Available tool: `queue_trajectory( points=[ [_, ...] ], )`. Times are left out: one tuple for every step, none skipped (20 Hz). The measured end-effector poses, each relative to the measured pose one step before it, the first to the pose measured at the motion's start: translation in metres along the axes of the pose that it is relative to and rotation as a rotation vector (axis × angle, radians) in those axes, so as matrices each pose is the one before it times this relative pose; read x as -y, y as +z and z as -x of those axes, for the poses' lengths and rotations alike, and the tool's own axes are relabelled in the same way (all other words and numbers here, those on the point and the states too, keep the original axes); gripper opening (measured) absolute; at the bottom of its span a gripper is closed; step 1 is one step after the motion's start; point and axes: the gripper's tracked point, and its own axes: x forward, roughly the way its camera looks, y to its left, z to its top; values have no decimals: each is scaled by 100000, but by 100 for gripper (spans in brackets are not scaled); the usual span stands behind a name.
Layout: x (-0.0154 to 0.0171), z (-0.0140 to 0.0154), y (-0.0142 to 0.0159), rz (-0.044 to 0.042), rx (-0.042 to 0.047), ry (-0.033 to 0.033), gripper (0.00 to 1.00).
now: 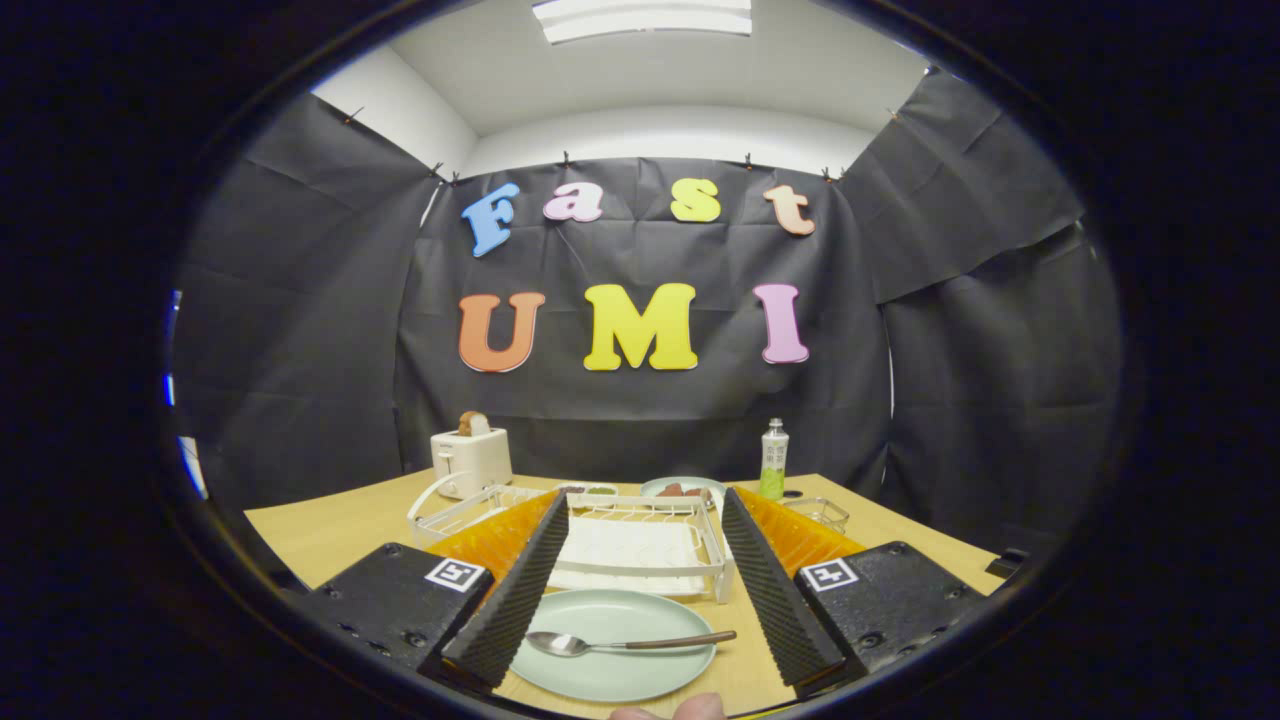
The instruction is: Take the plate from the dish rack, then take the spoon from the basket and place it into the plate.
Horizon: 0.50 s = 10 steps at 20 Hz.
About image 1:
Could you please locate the pale green plate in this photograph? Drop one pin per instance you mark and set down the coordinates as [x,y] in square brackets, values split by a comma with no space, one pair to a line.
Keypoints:
[620,670]

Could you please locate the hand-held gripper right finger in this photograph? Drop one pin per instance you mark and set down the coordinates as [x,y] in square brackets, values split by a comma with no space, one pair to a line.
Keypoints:
[780,600]

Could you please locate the ceiling light panel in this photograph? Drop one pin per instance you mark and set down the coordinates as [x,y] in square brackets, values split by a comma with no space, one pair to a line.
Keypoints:
[640,18]

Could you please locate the white toaster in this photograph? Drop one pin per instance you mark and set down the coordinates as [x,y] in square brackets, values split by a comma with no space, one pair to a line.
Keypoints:
[470,460]

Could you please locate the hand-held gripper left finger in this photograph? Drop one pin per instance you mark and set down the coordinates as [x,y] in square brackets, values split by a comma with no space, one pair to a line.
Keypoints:
[510,600]

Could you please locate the toasted bread slice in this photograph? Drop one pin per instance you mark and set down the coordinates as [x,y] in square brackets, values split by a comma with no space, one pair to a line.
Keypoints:
[473,424]

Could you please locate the black table clamp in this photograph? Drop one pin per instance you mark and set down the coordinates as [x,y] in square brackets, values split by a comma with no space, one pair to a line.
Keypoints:
[1007,563]

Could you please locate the pale blue serving dish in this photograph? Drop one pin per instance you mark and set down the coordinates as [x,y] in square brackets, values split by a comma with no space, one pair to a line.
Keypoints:
[715,487]

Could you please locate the white divided bean tray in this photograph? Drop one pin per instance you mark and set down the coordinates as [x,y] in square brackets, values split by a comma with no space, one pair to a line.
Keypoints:
[600,490]

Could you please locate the green tea bottle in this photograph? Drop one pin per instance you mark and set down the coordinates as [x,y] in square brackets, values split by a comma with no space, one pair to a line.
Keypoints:
[773,460]

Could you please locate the black backdrop cloth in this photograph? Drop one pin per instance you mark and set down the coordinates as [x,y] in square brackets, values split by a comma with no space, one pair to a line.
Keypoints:
[650,420]

